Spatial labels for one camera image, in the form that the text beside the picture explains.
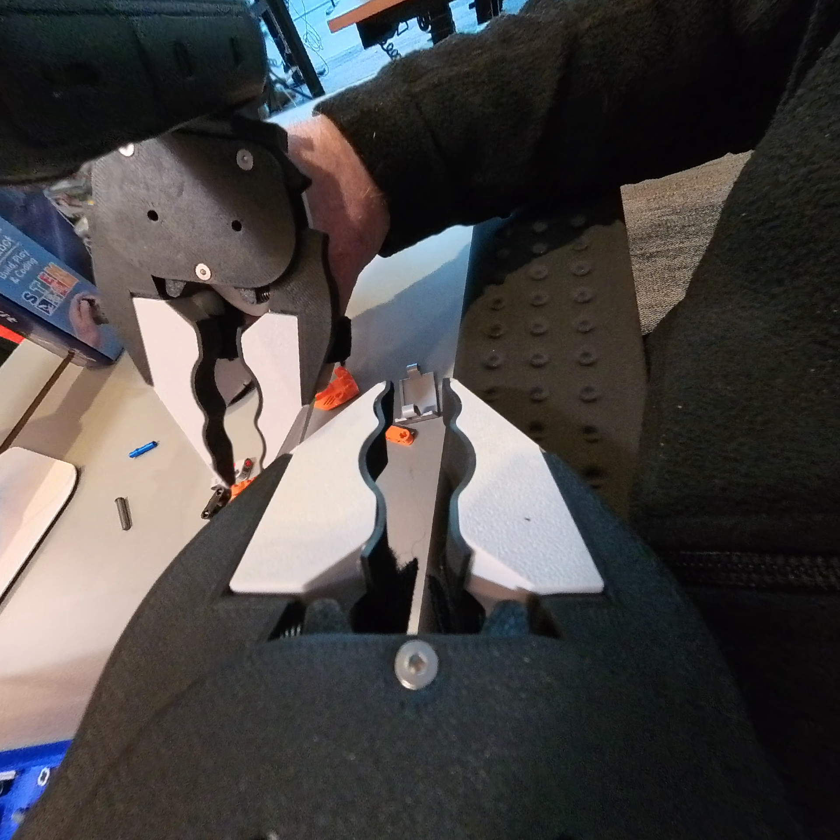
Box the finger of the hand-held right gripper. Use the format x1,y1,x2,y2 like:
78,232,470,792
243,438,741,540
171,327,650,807
239,311,306,472
133,295,237,487

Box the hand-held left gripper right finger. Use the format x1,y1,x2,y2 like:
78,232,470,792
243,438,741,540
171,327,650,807
442,378,605,598

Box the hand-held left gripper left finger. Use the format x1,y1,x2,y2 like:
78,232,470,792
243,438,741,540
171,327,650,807
228,381,395,599

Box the orange wing panel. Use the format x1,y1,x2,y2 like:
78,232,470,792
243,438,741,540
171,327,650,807
312,365,361,412

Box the person's right forearm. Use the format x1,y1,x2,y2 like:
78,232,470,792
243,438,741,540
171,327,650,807
314,0,840,258

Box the person's right hand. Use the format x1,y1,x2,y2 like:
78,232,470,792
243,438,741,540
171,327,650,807
287,113,392,324

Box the grey flat brick piece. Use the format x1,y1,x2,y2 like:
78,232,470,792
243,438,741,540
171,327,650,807
394,361,441,424

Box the robot kit box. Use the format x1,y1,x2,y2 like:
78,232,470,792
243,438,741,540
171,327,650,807
0,182,127,370

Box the dark perforated panel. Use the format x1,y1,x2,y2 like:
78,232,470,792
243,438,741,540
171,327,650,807
451,196,648,521

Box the blue plastic bin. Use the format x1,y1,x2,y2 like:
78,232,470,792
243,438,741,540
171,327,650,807
0,737,74,840

